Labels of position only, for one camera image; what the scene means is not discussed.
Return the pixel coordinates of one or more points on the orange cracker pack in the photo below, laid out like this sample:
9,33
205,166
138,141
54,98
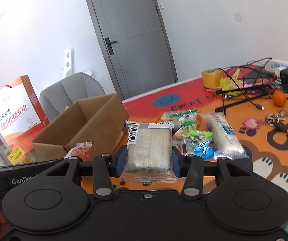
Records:
165,116

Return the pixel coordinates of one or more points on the yellow tape roll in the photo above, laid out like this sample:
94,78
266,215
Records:
211,78

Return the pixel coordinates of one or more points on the bunch of keys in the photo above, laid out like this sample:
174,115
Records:
276,120

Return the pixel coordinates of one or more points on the white cake bar pack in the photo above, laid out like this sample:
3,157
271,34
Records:
149,153

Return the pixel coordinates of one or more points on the orange red candy pack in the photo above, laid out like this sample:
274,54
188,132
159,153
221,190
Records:
81,150

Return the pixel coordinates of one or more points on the clear plastic fruit container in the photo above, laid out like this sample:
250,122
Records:
14,154

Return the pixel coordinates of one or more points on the green white biscuit pack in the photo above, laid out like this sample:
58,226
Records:
187,119

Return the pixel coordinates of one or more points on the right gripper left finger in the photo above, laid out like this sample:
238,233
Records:
104,167

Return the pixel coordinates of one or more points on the white power strip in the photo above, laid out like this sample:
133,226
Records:
273,63

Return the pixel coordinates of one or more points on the pink keychain charm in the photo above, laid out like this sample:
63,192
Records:
251,124

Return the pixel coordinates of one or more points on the brown cardboard box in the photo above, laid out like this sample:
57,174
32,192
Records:
97,119

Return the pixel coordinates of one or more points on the grey chair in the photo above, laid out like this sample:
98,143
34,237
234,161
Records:
64,93

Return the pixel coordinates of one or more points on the grey door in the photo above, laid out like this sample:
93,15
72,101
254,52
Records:
134,44

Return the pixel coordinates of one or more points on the blue green candy packs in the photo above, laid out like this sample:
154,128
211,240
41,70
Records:
194,143

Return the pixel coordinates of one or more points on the orange mandarin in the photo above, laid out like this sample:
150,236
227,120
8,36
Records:
279,98

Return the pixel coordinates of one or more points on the orange white paper bag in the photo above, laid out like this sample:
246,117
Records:
21,115

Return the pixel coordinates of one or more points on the black metal stand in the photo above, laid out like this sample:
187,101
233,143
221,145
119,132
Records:
235,97

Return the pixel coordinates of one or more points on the yellow plastic wrapper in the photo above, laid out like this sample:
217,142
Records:
230,83

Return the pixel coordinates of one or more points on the white perforated panel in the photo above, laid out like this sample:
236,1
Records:
67,66

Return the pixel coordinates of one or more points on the long white bread pack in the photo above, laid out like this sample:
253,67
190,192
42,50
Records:
225,139

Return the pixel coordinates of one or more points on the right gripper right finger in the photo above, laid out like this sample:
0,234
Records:
192,169

